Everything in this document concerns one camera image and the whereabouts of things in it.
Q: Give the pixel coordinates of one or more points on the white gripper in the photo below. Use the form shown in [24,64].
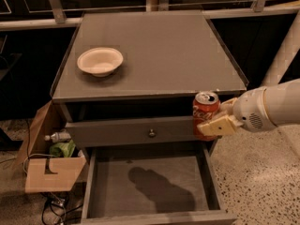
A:
[249,109]

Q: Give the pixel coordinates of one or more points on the red coke can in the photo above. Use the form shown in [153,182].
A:
[205,106]

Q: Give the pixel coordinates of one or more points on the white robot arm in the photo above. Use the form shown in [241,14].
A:
[282,103]

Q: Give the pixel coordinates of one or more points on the round metal drawer knob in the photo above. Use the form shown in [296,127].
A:
[152,133]

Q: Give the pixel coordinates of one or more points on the grey top drawer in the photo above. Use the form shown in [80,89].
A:
[131,131]

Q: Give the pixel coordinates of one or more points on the open grey middle drawer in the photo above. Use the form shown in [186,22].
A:
[153,184]

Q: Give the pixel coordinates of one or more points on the grey drawer cabinet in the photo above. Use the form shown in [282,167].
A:
[169,57]

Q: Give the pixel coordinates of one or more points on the white slanted pole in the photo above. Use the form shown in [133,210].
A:
[285,54]

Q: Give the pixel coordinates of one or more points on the white paper bowl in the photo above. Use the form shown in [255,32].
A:
[100,62]

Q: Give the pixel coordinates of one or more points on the metal window railing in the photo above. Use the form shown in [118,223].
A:
[42,14]

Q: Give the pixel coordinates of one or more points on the green plastic bag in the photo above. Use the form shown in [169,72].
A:
[62,149]

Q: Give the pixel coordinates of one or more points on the clear plastic bottle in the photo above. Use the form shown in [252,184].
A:
[58,137]

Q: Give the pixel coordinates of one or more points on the brown cardboard box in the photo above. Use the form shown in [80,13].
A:
[43,172]

